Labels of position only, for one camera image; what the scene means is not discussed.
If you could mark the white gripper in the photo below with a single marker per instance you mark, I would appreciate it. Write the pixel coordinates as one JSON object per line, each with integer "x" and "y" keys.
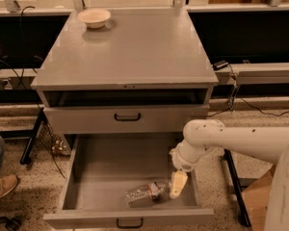
{"x": 182, "y": 163}

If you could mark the clear plastic water bottle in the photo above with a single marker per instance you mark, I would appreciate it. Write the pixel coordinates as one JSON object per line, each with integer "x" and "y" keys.
{"x": 147, "y": 195}

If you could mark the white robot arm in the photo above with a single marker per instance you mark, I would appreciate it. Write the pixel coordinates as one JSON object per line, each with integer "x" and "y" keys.
{"x": 269, "y": 144}

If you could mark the closed grey upper drawer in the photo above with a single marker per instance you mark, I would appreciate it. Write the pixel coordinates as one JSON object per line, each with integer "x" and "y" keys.
{"x": 100, "y": 120}

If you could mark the open grey bottom drawer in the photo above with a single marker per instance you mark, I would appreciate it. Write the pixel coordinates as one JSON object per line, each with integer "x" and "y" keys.
{"x": 103, "y": 167}

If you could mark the grey drawer cabinet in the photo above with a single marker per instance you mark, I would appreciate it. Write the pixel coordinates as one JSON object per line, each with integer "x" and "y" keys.
{"x": 141, "y": 57}

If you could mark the black metal bar right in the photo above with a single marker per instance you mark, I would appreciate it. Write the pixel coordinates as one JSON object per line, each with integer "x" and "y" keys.
{"x": 243, "y": 216}

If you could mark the cardboard box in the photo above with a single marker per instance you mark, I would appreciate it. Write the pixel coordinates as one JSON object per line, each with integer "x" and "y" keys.
{"x": 256, "y": 199}

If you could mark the small black device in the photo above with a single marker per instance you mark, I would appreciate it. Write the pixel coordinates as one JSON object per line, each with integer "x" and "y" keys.
{"x": 220, "y": 65}

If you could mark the black metal leg left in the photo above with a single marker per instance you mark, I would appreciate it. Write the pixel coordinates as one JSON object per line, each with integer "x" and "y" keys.
{"x": 25, "y": 158}

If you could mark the tan shoe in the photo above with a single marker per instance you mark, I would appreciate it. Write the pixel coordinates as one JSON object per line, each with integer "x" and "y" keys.
{"x": 7, "y": 184}

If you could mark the white bowl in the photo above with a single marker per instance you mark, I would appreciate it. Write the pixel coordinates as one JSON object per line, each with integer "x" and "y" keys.
{"x": 94, "y": 18}

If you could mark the black drawer handle lower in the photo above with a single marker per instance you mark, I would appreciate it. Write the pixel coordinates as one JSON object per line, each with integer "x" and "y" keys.
{"x": 129, "y": 223}

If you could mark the black drawer handle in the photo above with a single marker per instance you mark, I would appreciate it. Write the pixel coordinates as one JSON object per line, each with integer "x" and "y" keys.
{"x": 129, "y": 223}
{"x": 127, "y": 118}

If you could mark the black drawer handle upper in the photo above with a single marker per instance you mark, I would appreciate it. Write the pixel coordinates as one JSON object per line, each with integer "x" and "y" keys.
{"x": 127, "y": 118}

